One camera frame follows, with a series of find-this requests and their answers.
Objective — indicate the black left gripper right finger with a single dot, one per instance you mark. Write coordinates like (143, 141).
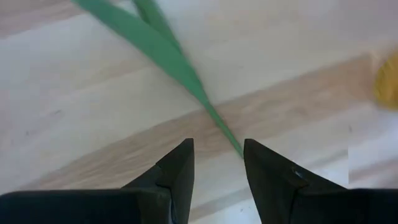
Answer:
(311, 202)

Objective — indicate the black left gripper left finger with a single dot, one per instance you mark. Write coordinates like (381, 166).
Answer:
(93, 208)

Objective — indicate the amber glass vase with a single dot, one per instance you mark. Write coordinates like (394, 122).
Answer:
(388, 81)

